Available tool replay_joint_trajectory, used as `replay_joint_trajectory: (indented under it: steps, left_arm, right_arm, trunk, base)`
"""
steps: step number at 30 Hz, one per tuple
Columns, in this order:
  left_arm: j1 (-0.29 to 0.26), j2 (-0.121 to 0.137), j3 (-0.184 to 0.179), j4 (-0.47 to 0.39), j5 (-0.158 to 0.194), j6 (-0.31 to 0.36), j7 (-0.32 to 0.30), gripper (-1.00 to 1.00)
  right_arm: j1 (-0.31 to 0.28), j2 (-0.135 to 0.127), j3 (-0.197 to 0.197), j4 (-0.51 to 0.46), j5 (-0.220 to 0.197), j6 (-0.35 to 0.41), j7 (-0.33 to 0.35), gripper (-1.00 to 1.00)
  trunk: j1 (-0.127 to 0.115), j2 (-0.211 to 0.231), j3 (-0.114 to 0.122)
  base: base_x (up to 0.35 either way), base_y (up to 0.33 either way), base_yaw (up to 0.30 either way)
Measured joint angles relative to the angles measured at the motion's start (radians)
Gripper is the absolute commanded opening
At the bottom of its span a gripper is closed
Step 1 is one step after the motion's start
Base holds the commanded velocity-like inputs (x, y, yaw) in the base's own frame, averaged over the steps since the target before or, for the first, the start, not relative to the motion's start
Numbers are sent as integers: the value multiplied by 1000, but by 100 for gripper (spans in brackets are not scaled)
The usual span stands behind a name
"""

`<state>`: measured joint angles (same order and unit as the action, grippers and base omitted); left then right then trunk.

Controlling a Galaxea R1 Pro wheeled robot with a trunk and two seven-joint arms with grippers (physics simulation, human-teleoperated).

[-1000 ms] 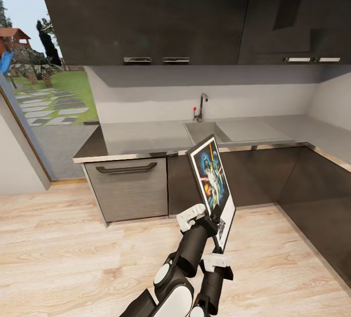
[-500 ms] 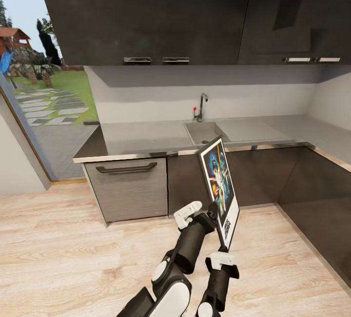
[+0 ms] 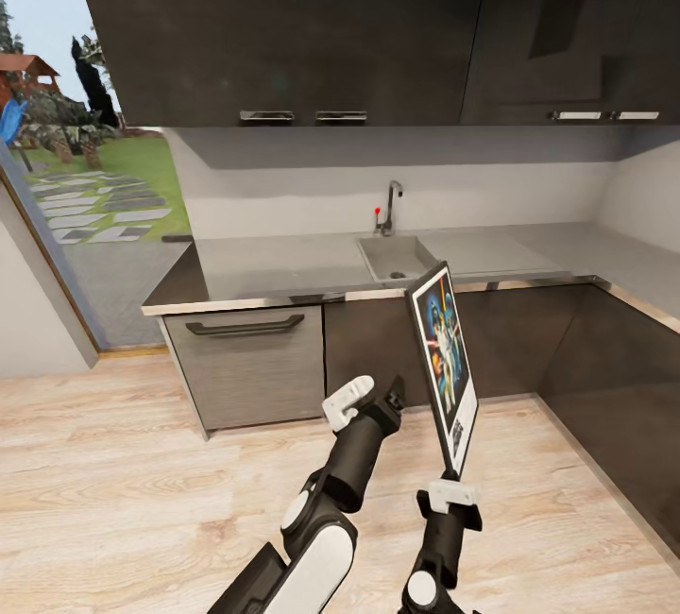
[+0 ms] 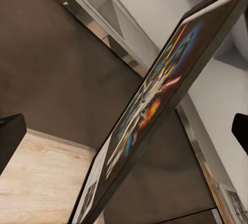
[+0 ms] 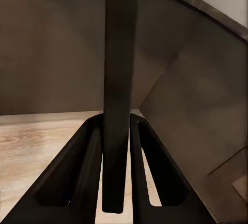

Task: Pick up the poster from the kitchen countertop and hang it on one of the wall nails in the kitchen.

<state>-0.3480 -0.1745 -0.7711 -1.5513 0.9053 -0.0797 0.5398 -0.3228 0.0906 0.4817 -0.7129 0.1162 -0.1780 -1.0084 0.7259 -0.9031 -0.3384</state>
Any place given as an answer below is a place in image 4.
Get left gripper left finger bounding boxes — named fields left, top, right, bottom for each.
left=0, top=113, right=27, bottom=175

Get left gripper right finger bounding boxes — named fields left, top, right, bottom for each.
left=231, top=113, right=248, bottom=155

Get poster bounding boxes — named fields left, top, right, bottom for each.
left=67, top=0, right=248, bottom=224

